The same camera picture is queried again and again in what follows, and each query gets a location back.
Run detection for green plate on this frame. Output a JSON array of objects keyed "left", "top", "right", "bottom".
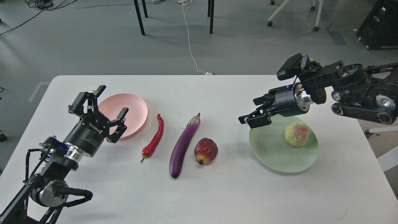
[{"left": 249, "top": 115, "right": 319, "bottom": 173}]

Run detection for white chair base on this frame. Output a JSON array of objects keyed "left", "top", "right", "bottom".
[{"left": 266, "top": 0, "right": 324, "bottom": 32}]

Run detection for black equipment case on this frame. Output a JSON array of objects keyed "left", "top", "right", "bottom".
[{"left": 356, "top": 0, "right": 398, "bottom": 50}]

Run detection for red pomegranate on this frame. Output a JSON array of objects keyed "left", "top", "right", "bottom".
[{"left": 194, "top": 138, "right": 219, "bottom": 165}]

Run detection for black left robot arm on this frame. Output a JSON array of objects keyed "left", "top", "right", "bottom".
[{"left": 1, "top": 85, "right": 128, "bottom": 224}]

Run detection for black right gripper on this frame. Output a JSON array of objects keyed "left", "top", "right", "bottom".
[{"left": 238, "top": 85, "right": 312, "bottom": 129}]

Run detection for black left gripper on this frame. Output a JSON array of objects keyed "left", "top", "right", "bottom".
[{"left": 64, "top": 85, "right": 128, "bottom": 157}]

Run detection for black cables on floor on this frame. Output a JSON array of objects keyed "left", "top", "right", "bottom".
[{"left": 0, "top": 0, "right": 78, "bottom": 36}]

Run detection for white cable on floor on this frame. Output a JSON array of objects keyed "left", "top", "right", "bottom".
[{"left": 178, "top": 0, "right": 212, "bottom": 75}]

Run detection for green pink round fruit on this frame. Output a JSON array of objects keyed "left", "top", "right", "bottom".
[{"left": 284, "top": 122, "right": 310, "bottom": 147}]

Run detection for black table legs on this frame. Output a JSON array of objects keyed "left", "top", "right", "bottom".
[{"left": 133, "top": 0, "right": 215, "bottom": 36}]

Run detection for purple eggplant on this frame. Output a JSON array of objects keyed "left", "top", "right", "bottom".
[{"left": 169, "top": 113, "right": 201, "bottom": 179}]

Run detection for red chili pepper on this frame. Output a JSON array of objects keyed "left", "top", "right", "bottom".
[{"left": 140, "top": 114, "right": 164, "bottom": 162}]

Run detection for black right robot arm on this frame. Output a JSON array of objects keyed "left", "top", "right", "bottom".
[{"left": 238, "top": 53, "right": 397, "bottom": 128}]

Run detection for pink plate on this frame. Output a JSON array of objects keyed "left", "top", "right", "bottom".
[{"left": 98, "top": 93, "right": 148, "bottom": 139}]

